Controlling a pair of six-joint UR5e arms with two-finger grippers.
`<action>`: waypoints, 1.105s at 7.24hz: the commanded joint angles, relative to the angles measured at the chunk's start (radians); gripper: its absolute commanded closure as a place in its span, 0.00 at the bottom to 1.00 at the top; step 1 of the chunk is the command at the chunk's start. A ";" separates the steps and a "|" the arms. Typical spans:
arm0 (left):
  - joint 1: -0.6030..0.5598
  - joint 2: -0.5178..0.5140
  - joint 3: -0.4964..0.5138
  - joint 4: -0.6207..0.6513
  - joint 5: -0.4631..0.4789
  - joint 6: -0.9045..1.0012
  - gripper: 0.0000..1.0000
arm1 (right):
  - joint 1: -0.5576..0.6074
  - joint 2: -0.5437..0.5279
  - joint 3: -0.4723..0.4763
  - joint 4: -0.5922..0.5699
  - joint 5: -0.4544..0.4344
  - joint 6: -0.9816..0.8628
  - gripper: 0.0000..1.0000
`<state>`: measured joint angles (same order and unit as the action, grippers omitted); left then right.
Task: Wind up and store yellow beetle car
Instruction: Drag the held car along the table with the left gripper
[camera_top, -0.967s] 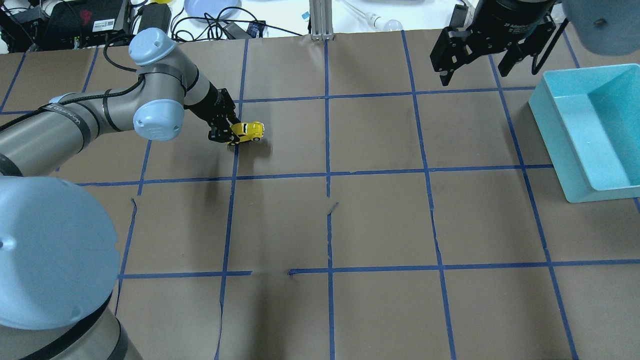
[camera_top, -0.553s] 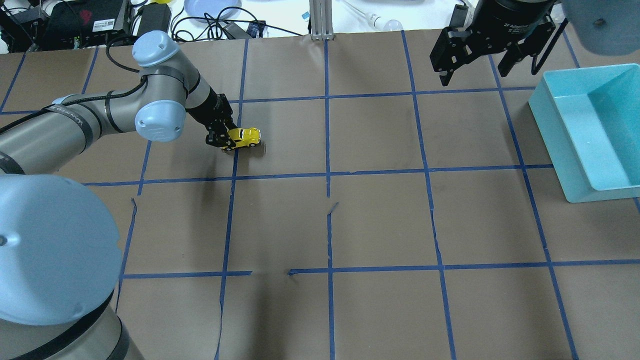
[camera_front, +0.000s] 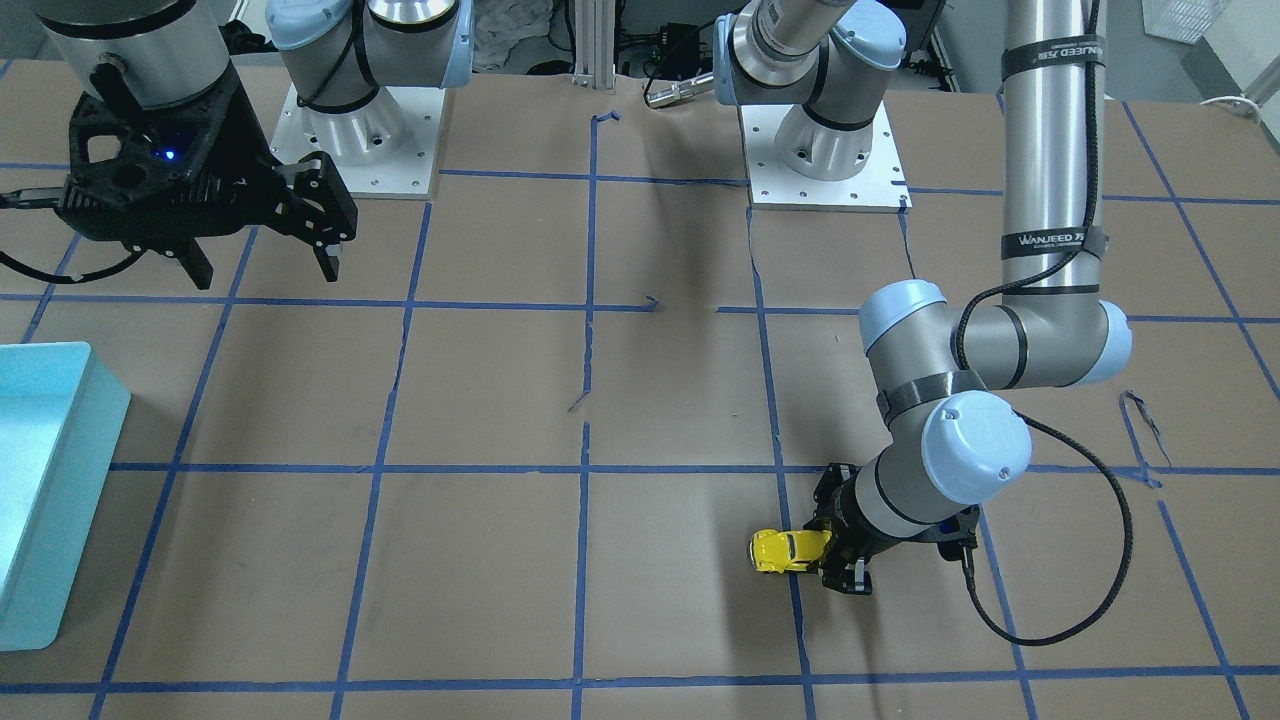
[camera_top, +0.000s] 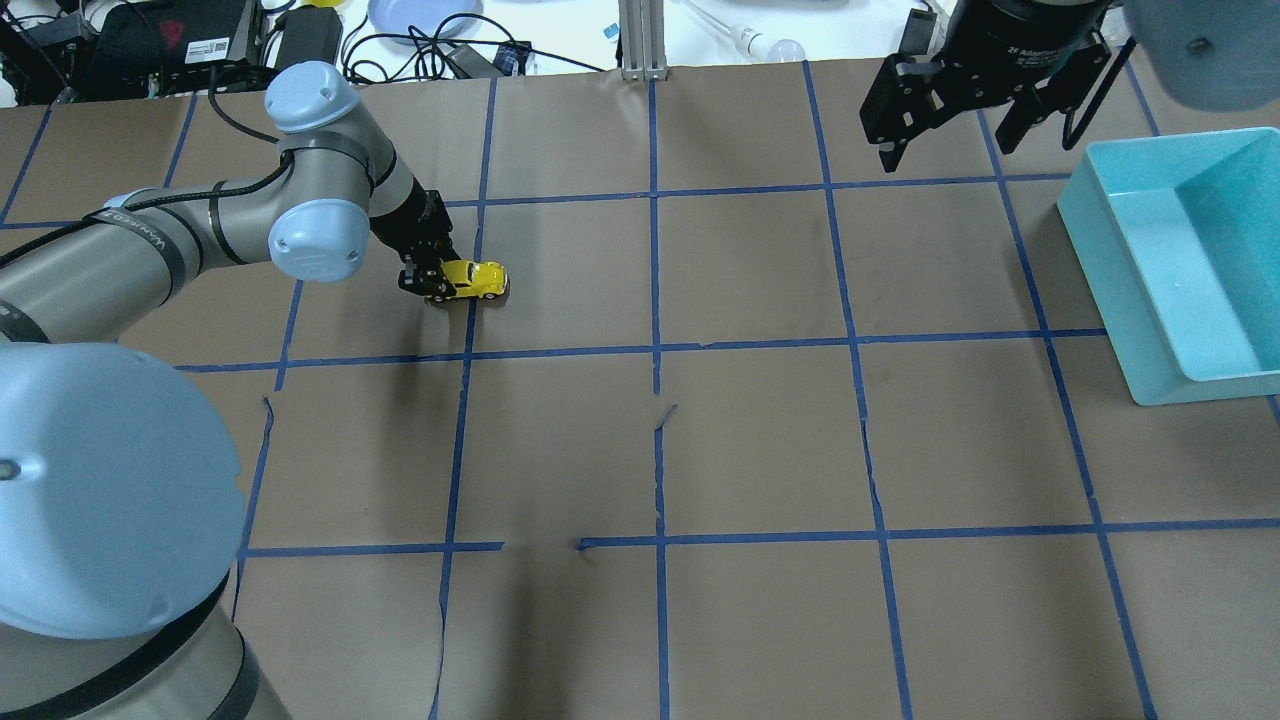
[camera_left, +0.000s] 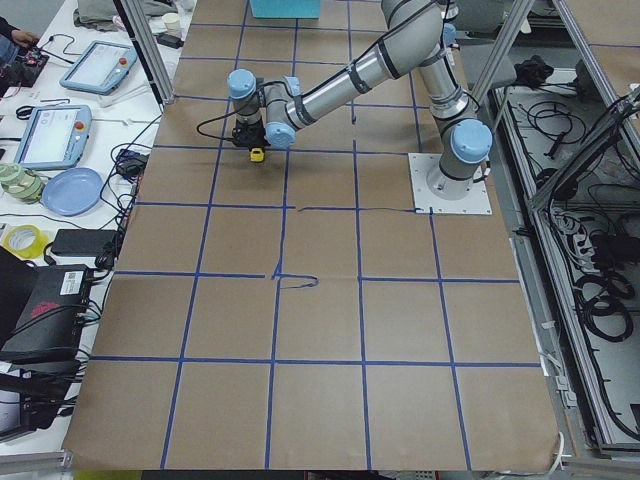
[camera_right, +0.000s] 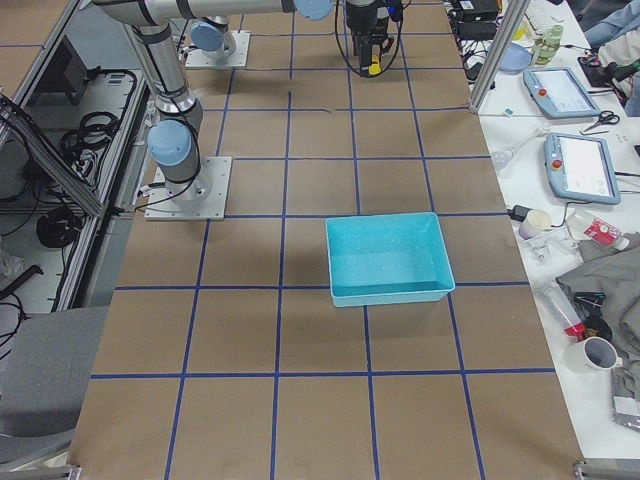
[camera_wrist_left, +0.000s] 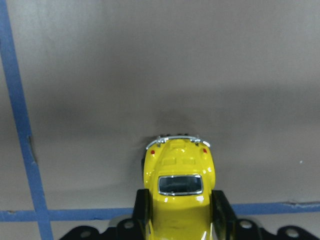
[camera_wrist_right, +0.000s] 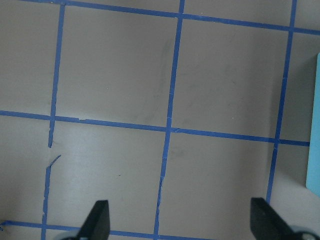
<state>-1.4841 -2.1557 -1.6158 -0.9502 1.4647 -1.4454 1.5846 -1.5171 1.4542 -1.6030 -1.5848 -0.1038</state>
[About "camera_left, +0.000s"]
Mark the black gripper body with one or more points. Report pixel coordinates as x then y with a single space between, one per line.
254 135

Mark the yellow toy beetle car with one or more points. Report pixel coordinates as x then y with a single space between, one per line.
257 155

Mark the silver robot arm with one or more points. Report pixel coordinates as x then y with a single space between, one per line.
271 112

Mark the teal storage box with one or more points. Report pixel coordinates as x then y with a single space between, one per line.
285 9

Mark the paper cup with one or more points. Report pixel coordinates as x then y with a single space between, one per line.
172 23

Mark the upper teach pendant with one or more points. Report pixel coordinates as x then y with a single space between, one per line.
100 69

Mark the teach pendant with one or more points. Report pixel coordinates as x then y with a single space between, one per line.
55 137
100 69

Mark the blue plate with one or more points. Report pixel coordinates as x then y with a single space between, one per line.
72 192

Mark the lower teach pendant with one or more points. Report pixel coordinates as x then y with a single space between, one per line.
55 137

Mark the black power brick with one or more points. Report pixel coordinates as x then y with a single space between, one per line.
82 242

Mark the green tape rolls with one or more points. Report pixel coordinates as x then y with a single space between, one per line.
20 183

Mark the yellow tape roll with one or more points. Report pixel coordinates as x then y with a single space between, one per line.
25 241

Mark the black computer box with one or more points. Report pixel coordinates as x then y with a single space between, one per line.
40 311

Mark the aluminium frame post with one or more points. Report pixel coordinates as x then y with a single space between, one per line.
137 27

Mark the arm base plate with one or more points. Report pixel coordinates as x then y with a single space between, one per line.
434 193

